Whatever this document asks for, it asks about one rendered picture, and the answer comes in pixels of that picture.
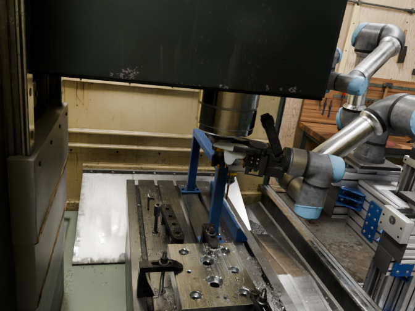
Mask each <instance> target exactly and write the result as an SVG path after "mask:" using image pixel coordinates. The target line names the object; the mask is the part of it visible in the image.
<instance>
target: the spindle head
mask: <svg viewBox="0 0 415 311"><path fill-rule="evenodd" d="M347 2H348V0H30V22H31V56H32V70H33V71H32V74H33V75H46V76H54V77H67V78H80V79H87V80H101V81H113V82H121V83H134V84H141V85H154V86H168V87H175V88H188V89H201V90H209V91H221V92H229V93H242V94H255V95H263V96H276V97H289V98H297V99H310V100H317V101H322V100H323V98H324V97H325V92H326V89H327V85H328V82H329V76H330V72H331V69H332V64H333V59H334V56H335V51H336V48H337V43H338V39H339V36H340V31H341V27H342V23H343V18H344V15H345V10H346V5H347Z"/></svg>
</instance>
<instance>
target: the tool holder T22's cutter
mask: <svg viewBox="0 0 415 311"><path fill-rule="evenodd" d="M210 165H211V166H212V167H215V166H217V168H223V167H225V168H226V166H227V164H225V162H224V156H221V155H216V154H215V153H213V155H212V159H211V163H210Z"/></svg>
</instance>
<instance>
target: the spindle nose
mask: <svg viewBox="0 0 415 311"><path fill-rule="evenodd" d="M259 98H260V95H255V94H242V93H229V92H221V91H209V90H201V89H199V91H198V101H197V107H196V117H195V119H196V123H195V125H196V127H197V128H198V129H199V130H201V131H203V132H206V133H209V134H212V135H216V136H223V137H229V138H243V137H247V136H249V135H251V134H252V133H253V128H254V126H255V121H256V115H257V111H258V104H259Z"/></svg>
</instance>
